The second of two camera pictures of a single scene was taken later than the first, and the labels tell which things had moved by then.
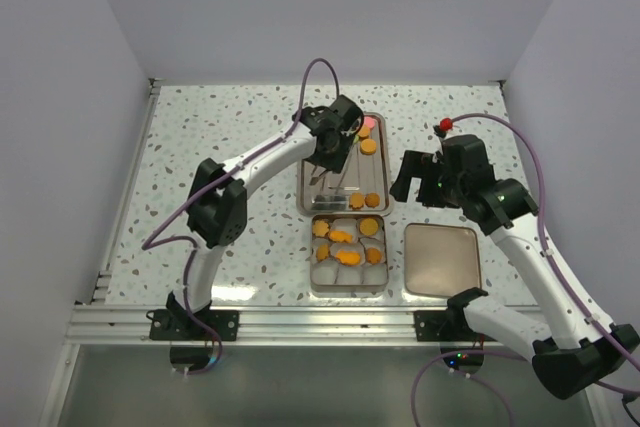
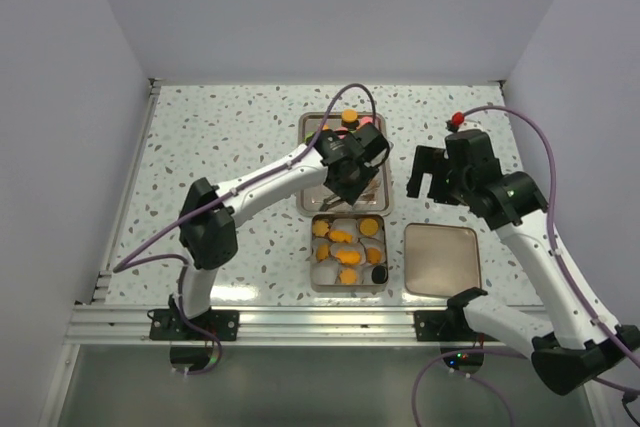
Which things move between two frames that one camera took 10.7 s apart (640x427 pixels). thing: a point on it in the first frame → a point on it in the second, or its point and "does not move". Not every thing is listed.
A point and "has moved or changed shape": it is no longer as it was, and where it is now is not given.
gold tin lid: (440, 260) does not move
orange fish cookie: (350, 258) does not move
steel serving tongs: (313, 181) has moved or changed shape
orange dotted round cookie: (368, 226) does not move
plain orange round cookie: (373, 255) does not move
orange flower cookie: (356, 201) has moved or changed shape
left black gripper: (335, 163) → (350, 194)
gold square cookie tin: (349, 256) does not move
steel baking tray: (362, 188) does not move
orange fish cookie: (338, 236) does not move
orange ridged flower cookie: (322, 251) does not move
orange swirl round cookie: (372, 200) has moved or changed shape
